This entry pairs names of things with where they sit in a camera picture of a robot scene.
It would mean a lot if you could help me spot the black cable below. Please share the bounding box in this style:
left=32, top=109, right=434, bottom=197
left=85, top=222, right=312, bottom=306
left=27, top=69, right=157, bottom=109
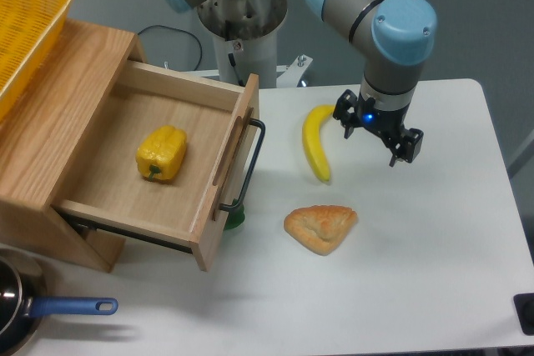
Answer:
left=136, top=24, right=204, bottom=71

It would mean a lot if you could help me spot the yellow bell pepper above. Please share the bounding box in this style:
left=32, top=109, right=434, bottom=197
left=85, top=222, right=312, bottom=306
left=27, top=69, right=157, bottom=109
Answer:
left=135, top=125, right=188, bottom=181

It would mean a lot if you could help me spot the black pan blue handle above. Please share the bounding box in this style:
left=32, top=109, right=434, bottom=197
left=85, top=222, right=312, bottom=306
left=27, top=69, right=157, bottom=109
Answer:
left=1, top=254, right=118, bottom=355

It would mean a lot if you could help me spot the black corner object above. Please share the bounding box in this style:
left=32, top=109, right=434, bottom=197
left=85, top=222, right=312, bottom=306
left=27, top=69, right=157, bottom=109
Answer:
left=513, top=293, right=534, bottom=336

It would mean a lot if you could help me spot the wooden drawer cabinet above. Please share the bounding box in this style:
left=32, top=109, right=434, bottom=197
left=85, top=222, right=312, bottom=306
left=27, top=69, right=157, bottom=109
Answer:
left=1, top=19, right=146, bottom=273

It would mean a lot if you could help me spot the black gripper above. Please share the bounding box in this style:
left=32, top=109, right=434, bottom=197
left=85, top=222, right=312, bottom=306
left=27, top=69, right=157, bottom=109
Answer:
left=333, top=89, right=424, bottom=167

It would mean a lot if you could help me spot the yellow banana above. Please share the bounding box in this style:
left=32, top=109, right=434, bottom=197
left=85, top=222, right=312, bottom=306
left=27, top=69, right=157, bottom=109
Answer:
left=301, top=104, right=335, bottom=183

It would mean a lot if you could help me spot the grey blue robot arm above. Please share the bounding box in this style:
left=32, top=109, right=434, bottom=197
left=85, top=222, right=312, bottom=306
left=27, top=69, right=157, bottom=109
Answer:
left=165, top=0, right=437, bottom=163

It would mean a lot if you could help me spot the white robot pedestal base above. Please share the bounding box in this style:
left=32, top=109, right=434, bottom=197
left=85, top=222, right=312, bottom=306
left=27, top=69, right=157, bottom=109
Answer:
left=196, top=0, right=313, bottom=88

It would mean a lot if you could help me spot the green bell pepper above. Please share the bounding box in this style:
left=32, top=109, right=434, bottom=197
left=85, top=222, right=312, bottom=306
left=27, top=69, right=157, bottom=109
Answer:
left=224, top=199, right=245, bottom=231

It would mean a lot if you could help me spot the wooden top drawer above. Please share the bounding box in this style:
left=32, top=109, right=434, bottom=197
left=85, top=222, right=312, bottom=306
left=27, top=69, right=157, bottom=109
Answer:
left=53, top=62, right=260, bottom=271

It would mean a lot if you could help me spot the yellow plastic basket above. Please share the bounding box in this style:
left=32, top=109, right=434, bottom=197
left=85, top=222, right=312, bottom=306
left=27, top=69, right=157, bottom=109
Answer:
left=1, top=0, right=73, bottom=118

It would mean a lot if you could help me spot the golden pastry turnover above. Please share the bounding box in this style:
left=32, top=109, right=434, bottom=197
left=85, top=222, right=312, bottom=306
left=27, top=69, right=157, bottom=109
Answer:
left=284, top=205, right=358, bottom=256

